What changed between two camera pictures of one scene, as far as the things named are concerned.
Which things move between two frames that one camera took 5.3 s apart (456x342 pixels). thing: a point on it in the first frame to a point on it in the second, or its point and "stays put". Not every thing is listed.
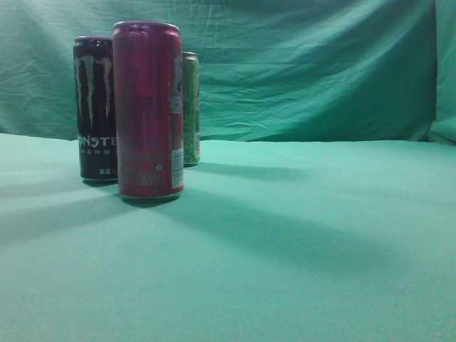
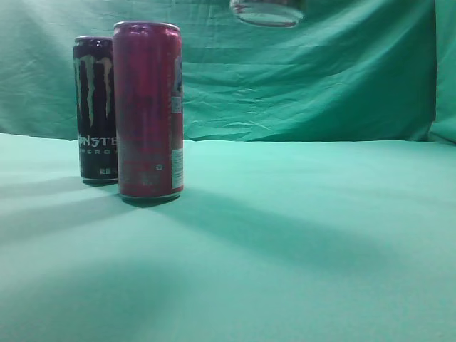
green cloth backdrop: x=269 y=70 stays put
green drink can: x=191 y=86 to x=274 y=13
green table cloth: x=320 y=241 stays put
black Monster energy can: x=95 y=90 stays put
